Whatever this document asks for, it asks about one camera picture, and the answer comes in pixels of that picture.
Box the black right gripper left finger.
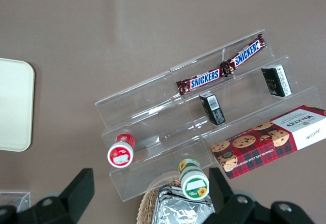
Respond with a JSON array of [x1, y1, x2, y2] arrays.
[[30, 167, 96, 224]]

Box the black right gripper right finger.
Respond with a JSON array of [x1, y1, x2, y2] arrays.
[[202, 167, 258, 224]]

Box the oval light wicker basket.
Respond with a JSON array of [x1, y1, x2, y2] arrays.
[[136, 171, 184, 224]]

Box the beige plastic tray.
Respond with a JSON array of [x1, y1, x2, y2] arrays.
[[0, 58, 35, 152]]

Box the green lid yogurt cup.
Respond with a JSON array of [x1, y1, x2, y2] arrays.
[[178, 158, 210, 200]]

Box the stacked aluminium foil containers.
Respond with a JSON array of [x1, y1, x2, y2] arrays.
[[152, 185, 216, 224]]

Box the clear acrylic bottle rack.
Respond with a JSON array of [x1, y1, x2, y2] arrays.
[[0, 190, 32, 207]]

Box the red lid yogurt cup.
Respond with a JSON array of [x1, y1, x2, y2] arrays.
[[106, 133, 137, 169]]

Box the red tartan cookie box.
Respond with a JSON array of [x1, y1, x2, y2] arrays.
[[210, 104, 326, 180]]

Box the small black box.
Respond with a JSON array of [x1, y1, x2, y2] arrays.
[[199, 92, 227, 126], [261, 64, 293, 98]]

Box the clear acrylic step display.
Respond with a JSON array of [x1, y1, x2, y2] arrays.
[[94, 29, 326, 203]]

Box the brown snickers bar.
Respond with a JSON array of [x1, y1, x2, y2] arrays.
[[220, 32, 267, 76], [176, 68, 223, 94]]

